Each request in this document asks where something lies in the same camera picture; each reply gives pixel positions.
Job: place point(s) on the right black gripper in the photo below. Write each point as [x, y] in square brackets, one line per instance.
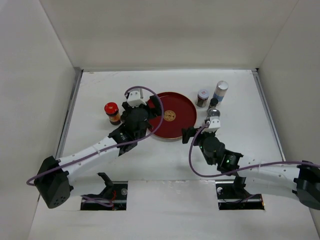
[187, 133]

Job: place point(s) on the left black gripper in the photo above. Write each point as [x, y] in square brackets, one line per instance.
[157, 110]

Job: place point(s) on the clear cap grinder bottle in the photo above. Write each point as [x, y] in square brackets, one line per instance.
[212, 114]

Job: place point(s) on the small black lid jar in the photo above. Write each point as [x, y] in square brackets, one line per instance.
[213, 103]

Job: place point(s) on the white lid dark jar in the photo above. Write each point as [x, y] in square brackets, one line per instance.
[202, 98]

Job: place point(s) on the red lid sauce jar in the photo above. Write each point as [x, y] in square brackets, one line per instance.
[112, 111]

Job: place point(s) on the tall silver lid bottle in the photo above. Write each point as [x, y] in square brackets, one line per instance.
[220, 90]

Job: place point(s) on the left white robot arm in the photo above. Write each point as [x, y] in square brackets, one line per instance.
[56, 178]

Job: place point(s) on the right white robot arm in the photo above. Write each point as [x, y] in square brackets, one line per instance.
[298, 180]

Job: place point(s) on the red round tray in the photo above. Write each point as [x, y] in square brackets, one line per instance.
[179, 113]

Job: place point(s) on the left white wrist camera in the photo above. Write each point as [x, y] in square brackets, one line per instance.
[135, 98]

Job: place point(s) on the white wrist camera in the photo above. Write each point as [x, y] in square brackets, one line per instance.
[212, 124]
[135, 98]

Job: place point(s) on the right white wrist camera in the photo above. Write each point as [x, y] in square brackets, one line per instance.
[212, 124]

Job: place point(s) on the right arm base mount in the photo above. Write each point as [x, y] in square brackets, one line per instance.
[231, 196]

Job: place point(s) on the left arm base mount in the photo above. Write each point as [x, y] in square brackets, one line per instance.
[113, 197]

